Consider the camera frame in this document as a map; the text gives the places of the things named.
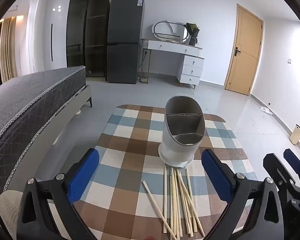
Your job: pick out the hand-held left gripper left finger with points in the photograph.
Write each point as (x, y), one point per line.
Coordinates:
(83, 175)

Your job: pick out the dark glass display cabinet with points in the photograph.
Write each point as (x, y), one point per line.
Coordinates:
(95, 30)

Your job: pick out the dark grey refrigerator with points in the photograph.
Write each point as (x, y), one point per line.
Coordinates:
(122, 55)

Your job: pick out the white grey utensil holder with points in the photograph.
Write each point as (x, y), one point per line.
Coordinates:
(172, 145)

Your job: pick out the dark grey quilted mattress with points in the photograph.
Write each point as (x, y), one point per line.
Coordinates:
(27, 100)

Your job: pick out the cream trash bin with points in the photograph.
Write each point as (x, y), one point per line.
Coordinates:
(296, 135)

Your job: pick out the slim wooden chopstick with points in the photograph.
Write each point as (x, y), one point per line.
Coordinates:
(153, 197)

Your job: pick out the white cloth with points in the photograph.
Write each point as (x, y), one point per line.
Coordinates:
(265, 110)

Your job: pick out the grey bed frame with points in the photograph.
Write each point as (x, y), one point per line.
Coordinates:
(65, 117)

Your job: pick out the group of wooden chopsticks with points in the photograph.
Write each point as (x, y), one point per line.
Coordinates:
(176, 205)

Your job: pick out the refrigerator label sticker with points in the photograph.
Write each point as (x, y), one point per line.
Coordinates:
(139, 2)

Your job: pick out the white power strip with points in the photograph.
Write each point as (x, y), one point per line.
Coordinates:
(143, 79)

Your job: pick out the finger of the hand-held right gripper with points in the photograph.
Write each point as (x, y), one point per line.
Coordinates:
(277, 170)
(293, 162)

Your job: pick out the beige curtain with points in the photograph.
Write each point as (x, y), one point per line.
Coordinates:
(8, 50)

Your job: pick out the beige cushion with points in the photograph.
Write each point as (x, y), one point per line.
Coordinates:
(7, 212)

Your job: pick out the checked tablecloth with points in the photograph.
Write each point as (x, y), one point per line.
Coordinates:
(130, 140)

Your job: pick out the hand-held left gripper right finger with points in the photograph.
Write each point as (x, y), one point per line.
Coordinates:
(215, 172)

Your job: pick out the oval mirror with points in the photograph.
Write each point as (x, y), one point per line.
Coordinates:
(165, 28)

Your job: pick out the wooden door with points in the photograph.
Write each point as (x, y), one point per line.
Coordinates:
(245, 67)

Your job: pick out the white wardrobe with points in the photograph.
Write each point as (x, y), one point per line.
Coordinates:
(43, 42)

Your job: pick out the white dressing table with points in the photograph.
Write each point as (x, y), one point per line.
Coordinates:
(192, 65)

